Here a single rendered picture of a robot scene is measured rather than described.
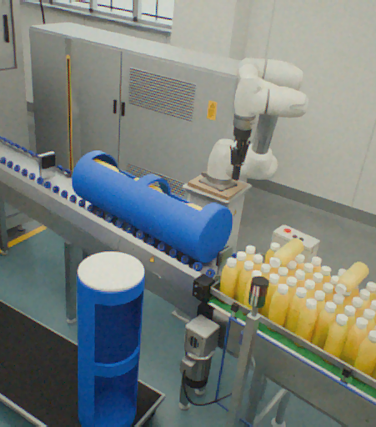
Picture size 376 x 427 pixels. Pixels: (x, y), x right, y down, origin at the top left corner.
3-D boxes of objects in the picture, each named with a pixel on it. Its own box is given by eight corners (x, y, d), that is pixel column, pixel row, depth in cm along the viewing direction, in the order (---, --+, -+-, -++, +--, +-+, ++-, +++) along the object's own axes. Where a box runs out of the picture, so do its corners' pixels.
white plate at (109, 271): (63, 271, 209) (63, 273, 209) (115, 298, 197) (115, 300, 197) (107, 244, 230) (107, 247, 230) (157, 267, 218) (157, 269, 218)
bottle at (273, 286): (254, 315, 217) (262, 279, 208) (263, 307, 222) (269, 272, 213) (269, 323, 214) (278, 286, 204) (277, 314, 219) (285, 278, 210)
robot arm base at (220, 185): (210, 173, 319) (211, 164, 316) (238, 185, 307) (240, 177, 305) (192, 178, 305) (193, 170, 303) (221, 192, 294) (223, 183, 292)
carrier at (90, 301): (66, 418, 251) (110, 449, 239) (62, 273, 209) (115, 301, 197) (104, 382, 273) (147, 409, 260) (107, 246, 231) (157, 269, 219)
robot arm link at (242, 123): (260, 114, 206) (258, 128, 209) (242, 108, 211) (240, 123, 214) (248, 118, 200) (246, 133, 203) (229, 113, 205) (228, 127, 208)
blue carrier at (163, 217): (108, 191, 297) (112, 146, 285) (228, 252, 252) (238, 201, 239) (70, 203, 277) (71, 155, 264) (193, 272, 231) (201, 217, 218)
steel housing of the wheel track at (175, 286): (-2, 173, 376) (-6, 130, 359) (235, 310, 262) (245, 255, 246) (-38, 184, 355) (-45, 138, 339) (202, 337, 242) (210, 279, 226)
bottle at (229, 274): (234, 303, 222) (240, 268, 213) (218, 303, 222) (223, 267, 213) (233, 293, 229) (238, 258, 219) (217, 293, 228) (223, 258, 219)
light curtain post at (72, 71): (76, 266, 389) (72, 36, 307) (81, 269, 386) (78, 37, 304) (70, 268, 385) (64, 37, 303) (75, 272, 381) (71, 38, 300)
